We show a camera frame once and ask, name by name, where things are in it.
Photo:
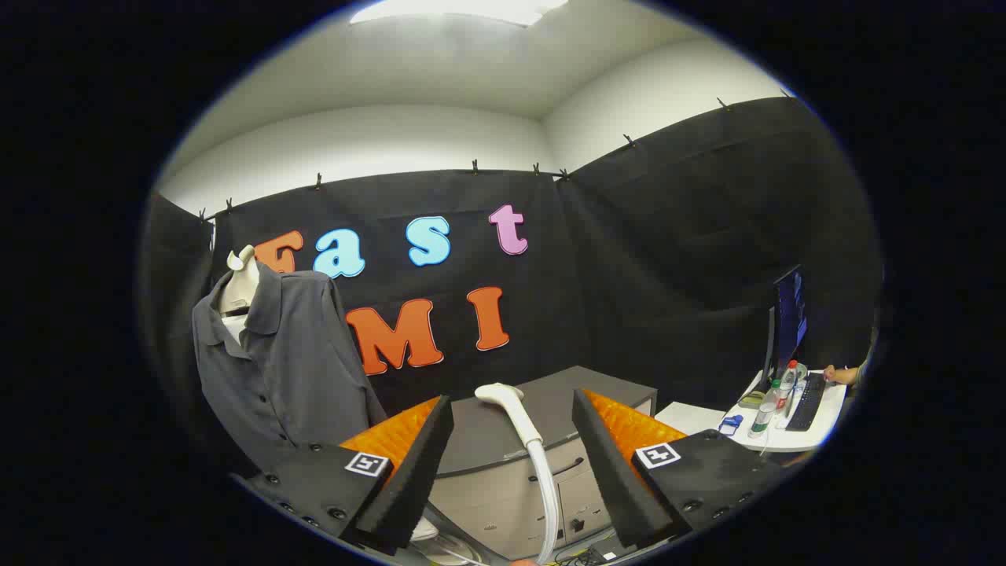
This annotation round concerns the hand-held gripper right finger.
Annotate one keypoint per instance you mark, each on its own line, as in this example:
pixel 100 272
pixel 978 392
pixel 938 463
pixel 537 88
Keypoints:
pixel 613 472

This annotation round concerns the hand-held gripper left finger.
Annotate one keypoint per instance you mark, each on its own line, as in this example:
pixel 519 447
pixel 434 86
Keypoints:
pixel 409 479

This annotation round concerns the grey button shirt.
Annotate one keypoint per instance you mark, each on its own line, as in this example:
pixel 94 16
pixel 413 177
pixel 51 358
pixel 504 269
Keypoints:
pixel 299 354

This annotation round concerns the grey cabinet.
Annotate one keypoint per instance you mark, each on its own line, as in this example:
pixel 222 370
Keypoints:
pixel 503 495

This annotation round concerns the small blue object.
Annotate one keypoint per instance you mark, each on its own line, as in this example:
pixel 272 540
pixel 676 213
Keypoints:
pixel 730 424

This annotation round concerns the clear bottle green label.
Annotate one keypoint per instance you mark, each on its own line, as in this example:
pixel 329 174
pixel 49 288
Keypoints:
pixel 762 418

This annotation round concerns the clear bottle red cap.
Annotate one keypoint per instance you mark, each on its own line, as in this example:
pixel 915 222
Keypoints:
pixel 787 385

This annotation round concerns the black keyboard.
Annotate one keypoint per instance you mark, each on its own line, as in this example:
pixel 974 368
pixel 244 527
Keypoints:
pixel 807 401

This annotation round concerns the white desk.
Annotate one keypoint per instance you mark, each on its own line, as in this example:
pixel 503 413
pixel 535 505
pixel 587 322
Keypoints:
pixel 827 417

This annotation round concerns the computer monitor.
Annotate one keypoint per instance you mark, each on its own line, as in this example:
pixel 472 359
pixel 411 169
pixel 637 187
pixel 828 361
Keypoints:
pixel 788 314

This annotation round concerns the white mannequin torso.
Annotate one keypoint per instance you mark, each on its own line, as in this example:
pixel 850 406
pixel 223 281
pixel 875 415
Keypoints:
pixel 240 292

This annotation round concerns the ceiling light panel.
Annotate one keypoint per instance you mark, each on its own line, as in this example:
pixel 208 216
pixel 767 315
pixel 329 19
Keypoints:
pixel 456 8

